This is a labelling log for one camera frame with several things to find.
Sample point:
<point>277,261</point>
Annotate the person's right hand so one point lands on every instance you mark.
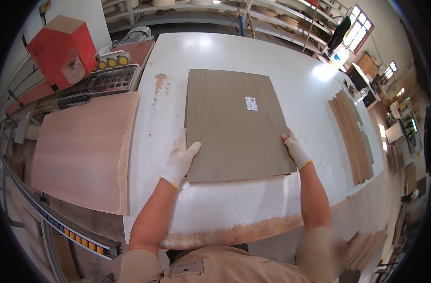
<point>297,150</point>

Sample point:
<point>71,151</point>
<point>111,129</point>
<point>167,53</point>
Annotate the stack of wood boards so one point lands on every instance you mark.
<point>366,247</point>

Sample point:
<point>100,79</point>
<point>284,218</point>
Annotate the pink plywood sheet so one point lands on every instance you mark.
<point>84,152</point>

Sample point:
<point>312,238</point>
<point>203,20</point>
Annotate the person's left hand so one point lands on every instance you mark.
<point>178,164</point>

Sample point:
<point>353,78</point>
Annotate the window with white frame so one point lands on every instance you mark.
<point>359,28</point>

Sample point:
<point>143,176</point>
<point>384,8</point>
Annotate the metal rail with orange rollers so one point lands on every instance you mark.
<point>59,223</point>

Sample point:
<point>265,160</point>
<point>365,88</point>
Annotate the clear plastic guard cup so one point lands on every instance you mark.
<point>73,67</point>

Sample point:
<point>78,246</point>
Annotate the person's body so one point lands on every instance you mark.
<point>233,263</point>

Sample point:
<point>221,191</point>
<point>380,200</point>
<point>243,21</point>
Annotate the red edge banding machine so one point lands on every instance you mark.
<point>61,49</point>

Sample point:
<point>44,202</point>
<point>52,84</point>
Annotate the workshop machine with green light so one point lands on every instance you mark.
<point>405,127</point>

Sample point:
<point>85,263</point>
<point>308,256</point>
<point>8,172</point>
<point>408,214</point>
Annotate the white label sticker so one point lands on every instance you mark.
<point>251,103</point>

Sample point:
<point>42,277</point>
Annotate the black hanging jacket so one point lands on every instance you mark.
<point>338,33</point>

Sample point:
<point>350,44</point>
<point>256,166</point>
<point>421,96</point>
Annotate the grey electric motor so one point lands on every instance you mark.
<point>134,34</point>

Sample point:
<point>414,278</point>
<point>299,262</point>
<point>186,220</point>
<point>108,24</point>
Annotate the stack of brown wood strips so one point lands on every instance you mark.
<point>351,138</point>

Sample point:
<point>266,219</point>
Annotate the grey storage shelf rack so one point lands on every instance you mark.
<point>222,16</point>

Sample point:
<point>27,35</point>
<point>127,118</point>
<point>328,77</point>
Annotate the grey wood veneer board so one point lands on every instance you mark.
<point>233,123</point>

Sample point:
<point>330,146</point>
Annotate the grey conveyor roller track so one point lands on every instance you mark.
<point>91,86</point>

